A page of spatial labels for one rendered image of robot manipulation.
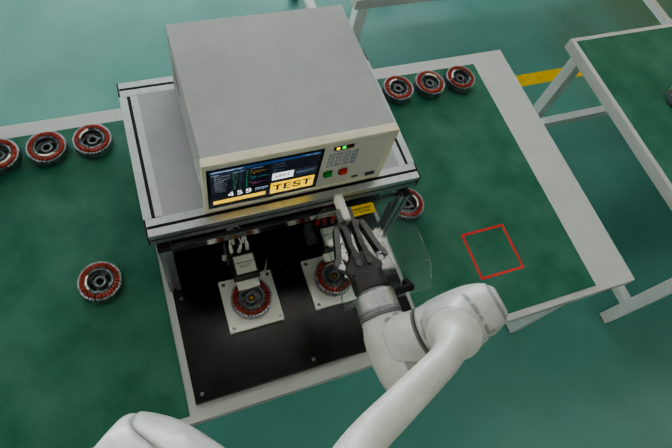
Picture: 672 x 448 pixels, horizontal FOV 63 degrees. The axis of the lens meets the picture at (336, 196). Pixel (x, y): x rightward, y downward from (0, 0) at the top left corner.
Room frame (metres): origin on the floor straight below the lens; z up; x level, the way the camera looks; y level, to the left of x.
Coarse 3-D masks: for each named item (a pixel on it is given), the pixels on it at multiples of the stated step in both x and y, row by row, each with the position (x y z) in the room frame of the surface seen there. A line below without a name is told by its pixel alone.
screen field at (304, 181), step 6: (288, 180) 0.62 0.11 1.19; (294, 180) 0.63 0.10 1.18; (300, 180) 0.64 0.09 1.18; (306, 180) 0.65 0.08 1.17; (312, 180) 0.65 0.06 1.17; (270, 186) 0.60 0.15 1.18; (276, 186) 0.60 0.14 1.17; (282, 186) 0.61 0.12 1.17; (288, 186) 0.62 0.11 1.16; (294, 186) 0.63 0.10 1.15; (300, 186) 0.64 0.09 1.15; (270, 192) 0.60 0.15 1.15; (276, 192) 0.61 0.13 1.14
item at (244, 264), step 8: (248, 240) 0.59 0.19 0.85; (232, 256) 0.52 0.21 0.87; (240, 256) 0.53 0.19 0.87; (248, 256) 0.54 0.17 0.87; (232, 264) 0.50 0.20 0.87; (240, 264) 0.51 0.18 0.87; (248, 264) 0.52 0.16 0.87; (256, 264) 0.52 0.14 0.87; (232, 272) 0.49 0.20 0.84; (240, 272) 0.49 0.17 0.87; (248, 272) 0.49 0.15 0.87; (256, 272) 0.50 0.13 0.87; (240, 280) 0.48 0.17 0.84; (248, 280) 0.49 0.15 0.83; (256, 280) 0.49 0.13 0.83; (240, 288) 0.46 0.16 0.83; (248, 288) 0.47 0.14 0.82
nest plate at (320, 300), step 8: (320, 256) 0.65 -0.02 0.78; (304, 264) 0.60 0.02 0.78; (312, 264) 0.61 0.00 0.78; (304, 272) 0.58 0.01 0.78; (312, 272) 0.59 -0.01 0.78; (328, 272) 0.61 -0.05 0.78; (312, 280) 0.57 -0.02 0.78; (312, 288) 0.54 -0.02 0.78; (312, 296) 0.52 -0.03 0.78; (320, 296) 0.53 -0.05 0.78; (328, 296) 0.54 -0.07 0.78; (336, 296) 0.54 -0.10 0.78; (320, 304) 0.51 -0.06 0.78; (328, 304) 0.51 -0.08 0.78; (336, 304) 0.52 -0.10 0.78
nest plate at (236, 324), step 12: (264, 276) 0.53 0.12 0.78; (228, 288) 0.46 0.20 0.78; (228, 300) 0.43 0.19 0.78; (276, 300) 0.48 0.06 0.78; (228, 312) 0.40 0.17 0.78; (276, 312) 0.44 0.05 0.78; (228, 324) 0.37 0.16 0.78; (240, 324) 0.38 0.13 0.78; (252, 324) 0.39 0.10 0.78; (264, 324) 0.40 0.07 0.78
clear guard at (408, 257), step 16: (384, 192) 0.75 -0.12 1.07; (400, 192) 0.77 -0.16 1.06; (320, 208) 0.65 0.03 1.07; (384, 208) 0.71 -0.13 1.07; (400, 208) 0.72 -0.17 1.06; (320, 224) 0.60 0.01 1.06; (336, 224) 0.62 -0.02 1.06; (368, 224) 0.65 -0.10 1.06; (384, 224) 0.66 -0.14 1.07; (400, 224) 0.68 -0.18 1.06; (352, 240) 0.59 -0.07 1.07; (384, 240) 0.62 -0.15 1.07; (400, 240) 0.63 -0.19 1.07; (416, 240) 0.65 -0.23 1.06; (400, 256) 0.59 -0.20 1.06; (416, 256) 0.61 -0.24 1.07; (336, 272) 0.50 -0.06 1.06; (384, 272) 0.54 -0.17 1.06; (400, 272) 0.56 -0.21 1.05; (416, 272) 0.57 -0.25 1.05; (416, 288) 0.55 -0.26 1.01; (352, 304) 0.45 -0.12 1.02
